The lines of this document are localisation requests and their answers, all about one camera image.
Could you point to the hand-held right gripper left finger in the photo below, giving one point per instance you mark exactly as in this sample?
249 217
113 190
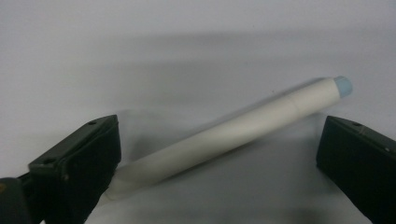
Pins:
81 161

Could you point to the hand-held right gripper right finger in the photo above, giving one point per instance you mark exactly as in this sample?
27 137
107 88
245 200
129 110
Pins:
361 168

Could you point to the white pen with blue ends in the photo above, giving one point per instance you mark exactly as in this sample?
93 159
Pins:
233 130

